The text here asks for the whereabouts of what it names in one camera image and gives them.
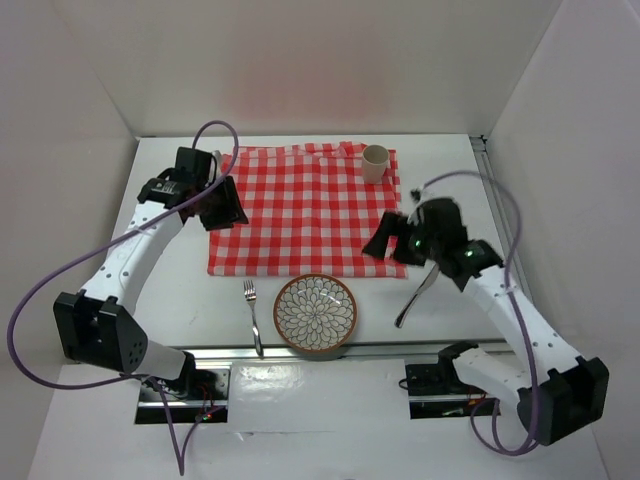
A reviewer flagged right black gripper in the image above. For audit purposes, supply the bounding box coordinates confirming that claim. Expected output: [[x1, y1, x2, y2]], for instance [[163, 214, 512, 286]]
[[361, 210, 442, 268]]

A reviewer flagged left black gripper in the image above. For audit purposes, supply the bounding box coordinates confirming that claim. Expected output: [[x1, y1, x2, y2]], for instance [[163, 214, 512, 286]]
[[196, 175, 249, 232]]

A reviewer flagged silver butter knife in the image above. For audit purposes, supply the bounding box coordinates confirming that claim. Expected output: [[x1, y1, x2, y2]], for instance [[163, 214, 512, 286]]
[[394, 264, 440, 329]]

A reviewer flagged silver fork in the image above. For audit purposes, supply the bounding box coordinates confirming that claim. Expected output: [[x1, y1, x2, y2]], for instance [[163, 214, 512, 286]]
[[243, 280, 264, 358]]

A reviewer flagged red white checkered cloth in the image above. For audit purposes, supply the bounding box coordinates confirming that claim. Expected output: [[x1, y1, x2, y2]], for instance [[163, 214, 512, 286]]
[[207, 141, 408, 279]]

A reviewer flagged beige cup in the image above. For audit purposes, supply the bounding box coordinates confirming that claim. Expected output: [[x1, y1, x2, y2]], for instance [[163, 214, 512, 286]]
[[361, 145, 390, 184]]

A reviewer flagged floral patterned ceramic bowl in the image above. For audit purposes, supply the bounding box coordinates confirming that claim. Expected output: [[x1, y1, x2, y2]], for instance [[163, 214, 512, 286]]
[[273, 273, 358, 356]]

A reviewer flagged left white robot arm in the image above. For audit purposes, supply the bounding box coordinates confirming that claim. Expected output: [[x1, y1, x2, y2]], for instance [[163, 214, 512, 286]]
[[53, 147, 248, 399]]

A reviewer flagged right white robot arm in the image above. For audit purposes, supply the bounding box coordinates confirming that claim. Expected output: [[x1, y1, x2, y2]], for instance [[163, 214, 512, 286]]
[[362, 191, 609, 446]]

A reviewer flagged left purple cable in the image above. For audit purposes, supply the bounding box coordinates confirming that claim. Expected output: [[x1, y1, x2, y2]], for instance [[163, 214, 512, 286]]
[[5, 119, 240, 476]]

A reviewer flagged purple cable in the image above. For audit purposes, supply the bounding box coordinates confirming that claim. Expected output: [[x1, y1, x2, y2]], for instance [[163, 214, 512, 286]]
[[422, 169, 546, 456], [5, 119, 240, 476]]

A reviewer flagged front aluminium rail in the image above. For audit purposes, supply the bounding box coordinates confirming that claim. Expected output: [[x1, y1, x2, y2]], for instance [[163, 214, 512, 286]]
[[78, 338, 549, 364]]

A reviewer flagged aluminium rail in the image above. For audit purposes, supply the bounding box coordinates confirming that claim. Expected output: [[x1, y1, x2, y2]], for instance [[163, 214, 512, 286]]
[[78, 338, 549, 364], [469, 133, 550, 351]]

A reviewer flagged right aluminium rail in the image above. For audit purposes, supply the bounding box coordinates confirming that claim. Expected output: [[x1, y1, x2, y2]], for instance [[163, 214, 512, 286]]
[[469, 133, 550, 351]]

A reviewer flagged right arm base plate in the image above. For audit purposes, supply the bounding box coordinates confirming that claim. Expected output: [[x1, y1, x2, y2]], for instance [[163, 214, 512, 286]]
[[398, 364, 493, 420]]

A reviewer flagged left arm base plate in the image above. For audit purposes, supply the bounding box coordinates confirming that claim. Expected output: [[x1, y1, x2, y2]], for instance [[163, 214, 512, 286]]
[[134, 365, 231, 425]]

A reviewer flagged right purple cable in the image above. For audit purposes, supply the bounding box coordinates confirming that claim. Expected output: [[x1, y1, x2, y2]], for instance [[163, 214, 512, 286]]
[[422, 169, 546, 456]]

